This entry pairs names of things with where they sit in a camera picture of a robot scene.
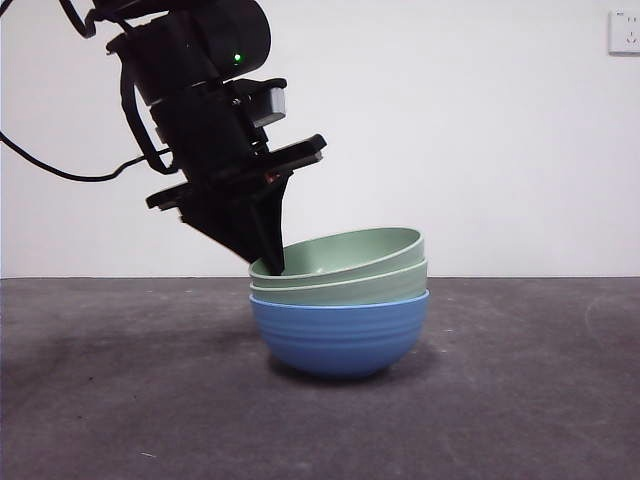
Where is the green ribbed bowl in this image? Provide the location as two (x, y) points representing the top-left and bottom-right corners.
(249, 257), (430, 307)
(248, 227), (427, 291)

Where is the blue ribbed bowl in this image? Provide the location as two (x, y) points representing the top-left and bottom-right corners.
(249, 289), (431, 379)

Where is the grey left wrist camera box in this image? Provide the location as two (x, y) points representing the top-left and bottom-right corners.
(248, 82), (290, 127)

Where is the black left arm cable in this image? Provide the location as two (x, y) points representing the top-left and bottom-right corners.
(0, 130), (175, 184)

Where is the white wall socket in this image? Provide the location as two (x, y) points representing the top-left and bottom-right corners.
(608, 9), (640, 56)

